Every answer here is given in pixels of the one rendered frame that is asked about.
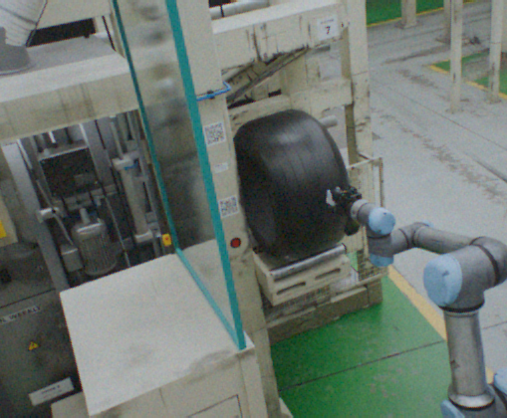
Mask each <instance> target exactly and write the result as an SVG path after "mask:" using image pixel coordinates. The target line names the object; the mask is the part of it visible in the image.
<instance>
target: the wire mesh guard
mask: <svg viewBox="0 0 507 418"><path fill-rule="evenodd" d="M377 161H379V162H380V166H379V173H380V179H378V180H379V181H380V185H379V187H380V196H378V197H380V201H378V202H380V207H383V208H385V200H384V185H383V169H382V156H378V157H375V158H370V159H367V160H365V161H362V162H359V163H357V164H354V165H351V166H346V168H347V171H351V178H350V179H352V178H355V177H358V176H360V175H361V174H360V175H358V176H355V177H352V170H353V169H357V174H358V167H362V172H363V166H364V165H366V166H367V170H368V165H369V164H373V168H374V162H377ZM373 171H374V170H373ZM373 171H371V172H373ZM374 176H375V175H374V173H373V176H372V177H369V174H368V178H367V180H368V182H369V178H373V182H375V181H378V180H375V181H374ZM373 182H371V183H373ZM379 268H380V267H379ZM384 268H385V269H386V273H384V274H381V272H380V273H379V274H377V275H375V276H373V277H371V270H369V271H370V275H369V276H368V277H369V278H366V279H364V280H362V281H361V277H360V281H359V282H358V283H355V284H352V283H353V282H351V284H350V285H348V286H346V285H347V284H346V280H344V281H343V282H345V284H344V286H345V287H344V288H342V289H339V290H337V288H335V291H333V292H330V293H329V294H326V295H324V296H321V295H320V297H319V296H317V297H316V298H315V299H313V300H311V297H310V298H309V300H310V301H309V302H307V303H306V301H307V300H306V299H305V300H304V303H303V302H302V304H301V300H300V305H298V306H296V303H295V304H294V305H293V306H295V307H294V308H291V309H289V310H286V309H285V306H284V310H285V311H282V312H281V313H277V314H275V311H274V314H275V315H272V316H269V315H267V317H266V318H265V322H266V323H268V322H269V321H272V320H274V319H276V318H278V317H283V316H285V315H287V314H290V313H293V312H295V311H299V310H302V309H303V308H306V307H308V306H310V305H312V304H316V303H319V302H321V301H323V300H325V299H328V298H330V297H334V296H337V295H338V294H341V293H343V292H345V291H350V290H352V289H354V288H356V287H359V286H360V285H365V284H367V283H369V282H372V281H374V280H376V279H378V278H382V277H385V276H387V275H389V266H386V267H384ZM364 269H365V272H364V273H363V274H365V275H366V268H364ZM367 272H368V271H367ZM342 287H343V286H342ZM297 304H298V303H297ZM291 307H292V306H291Z"/></svg>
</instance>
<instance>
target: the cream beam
mask: <svg viewBox="0 0 507 418"><path fill-rule="evenodd" d="M335 14H337V15H338V26H339V32H338V36H334V37H331V38H328V39H324V40H321V41H319V37H318V28H317V19H321V18H324V17H328V16H332V15H335ZM211 24H212V29H213V34H214V39H215V44H216V49H217V54H218V59H219V64H220V72H227V71H230V70H234V69H236V68H240V67H243V66H247V65H253V64H256V63H260V62H263V61H267V60H270V59H273V58H277V57H280V56H284V55H290V54H293V53H297V52H300V51H304V50H306V49H310V48H314V47H317V46H321V45H323V44H327V43H334V42H337V41H340V40H343V31H342V19H341V2H337V1H332V0H294V1H291V2H287V3H284V4H279V5H276V6H272V7H269V8H261V9H257V10H254V11H249V12H246V13H242V14H239V15H234V16H231V17H227V18H219V19H216V20H212V21H211Z"/></svg>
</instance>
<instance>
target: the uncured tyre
mask: <svg viewBox="0 0 507 418"><path fill-rule="evenodd" d="M233 142H234V147H235V157H236V161H237V167H238V172H239V177H240V181H241V187H242V196H243V200H244V206H245V211H246V217H247V220H248V225H249V229H250V231H251V232H252V234H253V235H254V237H255V240H256V241H257V242H258V244H259V245H260V246H261V247H262V249H263V250H264V251H265V252H266V253H267V254H269V255H270V256H272V257H275V258H276V259H278V260H281V261H298V260H300V259H302V258H305V257H307V256H309V255H312V254H316V253H319V252H321V251H323V250H326V249H328V248H333V247H334V246H336V244H337V243H339V242H340V241H342V240H343V238H344V236H345V233H344V229H345V226H346V222H347V219H348V216H347V215H346V214H344V215H339V214H334V213H332V212H330V211H329V207H328V203H327V198H328V190H329V191H330V193H331V190H332V191H334V190H336V187H339V188H340V189H344V191H345V188H348V187H349V185H350V177H349V173H348V171H347V168H346V166H345V163H344V159H343V157H342V154H341V153H340V151H339V149H338V147H337V144H336V142H335V140H334V139H333V138H332V137H331V134H330V132H329V131H327V129H326V128H325V127H324V125H323V124H321V123H320V122H319V121H318V120H317V119H316V118H315V117H312V116H310V115H309V114H308V113H306V112H305V111H303V110H298V109H287V110H284V111H278V112H275V113H272V114H269V115H266V116H263V117H260V118H254V119H251V120H249V121H247V122H246V123H244V124H242V126H239V128H238V129H237V131H236V133H235V136H234V138H233ZM350 186H351V185H350Z"/></svg>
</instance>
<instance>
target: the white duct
mask: <svg viewBox="0 0 507 418"><path fill-rule="evenodd" d="M43 1H44V0H0V26H1V27H4V29H5V31H6V32H5V35H6V37H7V38H8V39H6V44H10V45H14V46H17V45H18V46H19V45H20V46H22V44H23V45H26V43H27V40H28V36H29V35H30V33H31V30H32V28H33V26H34V25H35V24H36V23H35V20H36V18H37V16H38V14H39V11H40V10H41V7H42V4H43Z"/></svg>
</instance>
